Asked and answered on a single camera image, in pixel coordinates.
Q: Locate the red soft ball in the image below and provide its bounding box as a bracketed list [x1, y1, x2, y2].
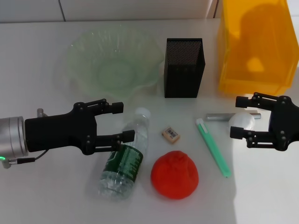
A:
[150, 150, 200, 200]

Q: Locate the green pen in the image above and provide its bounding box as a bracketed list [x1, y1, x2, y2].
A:
[195, 118, 232, 179]

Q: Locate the clear water bottle green label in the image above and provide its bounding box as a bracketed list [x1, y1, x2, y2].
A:
[97, 107, 151, 201]

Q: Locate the black mesh pen holder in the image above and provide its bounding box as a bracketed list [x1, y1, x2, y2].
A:
[163, 37, 206, 99]

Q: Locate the left arm cable with plug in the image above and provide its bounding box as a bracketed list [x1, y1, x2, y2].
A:
[0, 107, 49, 170]

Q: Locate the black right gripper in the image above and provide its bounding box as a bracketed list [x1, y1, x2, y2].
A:
[229, 92, 299, 152]

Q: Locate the yellow plastic bin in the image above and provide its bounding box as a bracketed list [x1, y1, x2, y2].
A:
[217, 0, 299, 96]

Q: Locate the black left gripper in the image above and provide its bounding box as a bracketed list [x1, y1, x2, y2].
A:
[24, 98, 136, 156]

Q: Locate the silver glitter pen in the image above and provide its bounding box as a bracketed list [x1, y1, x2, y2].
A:
[205, 112, 262, 122]

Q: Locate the clear green glass fruit bowl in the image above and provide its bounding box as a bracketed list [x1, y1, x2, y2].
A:
[67, 26, 165, 100]

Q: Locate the white paper ball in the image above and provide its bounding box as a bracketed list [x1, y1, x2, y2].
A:
[228, 112, 256, 133]

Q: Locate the beige eraser with barcode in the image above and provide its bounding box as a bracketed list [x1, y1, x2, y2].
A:
[161, 126, 182, 145]

